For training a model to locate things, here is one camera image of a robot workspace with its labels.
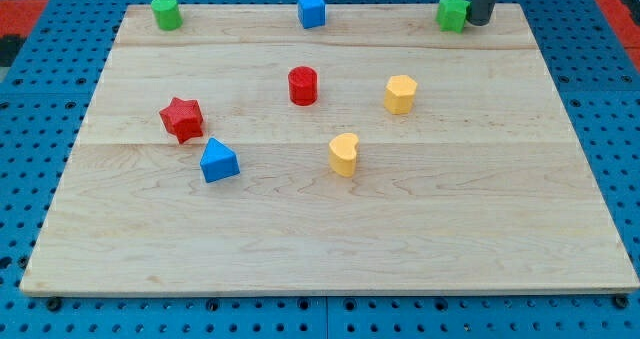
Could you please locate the yellow hexagon block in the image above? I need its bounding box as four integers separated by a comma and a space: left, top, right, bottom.
383, 75, 418, 115

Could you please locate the yellow heart block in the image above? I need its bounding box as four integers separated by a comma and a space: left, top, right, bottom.
328, 133, 359, 177

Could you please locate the light wooden board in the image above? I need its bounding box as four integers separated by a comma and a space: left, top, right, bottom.
20, 4, 639, 298

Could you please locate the red cylinder block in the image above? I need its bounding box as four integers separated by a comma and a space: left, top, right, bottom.
288, 66, 318, 106

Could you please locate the blue triangle block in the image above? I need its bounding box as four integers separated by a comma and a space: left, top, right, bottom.
200, 138, 240, 183

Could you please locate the red star block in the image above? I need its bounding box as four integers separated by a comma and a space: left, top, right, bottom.
159, 97, 204, 144

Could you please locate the blue cube block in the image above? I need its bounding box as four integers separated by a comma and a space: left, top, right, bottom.
297, 0, 326, 29

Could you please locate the green star block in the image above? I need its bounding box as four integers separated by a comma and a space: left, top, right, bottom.
436, 0, 471, 33

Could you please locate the green cylinder block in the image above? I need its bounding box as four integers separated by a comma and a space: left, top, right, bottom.
151, 0, 183, 31

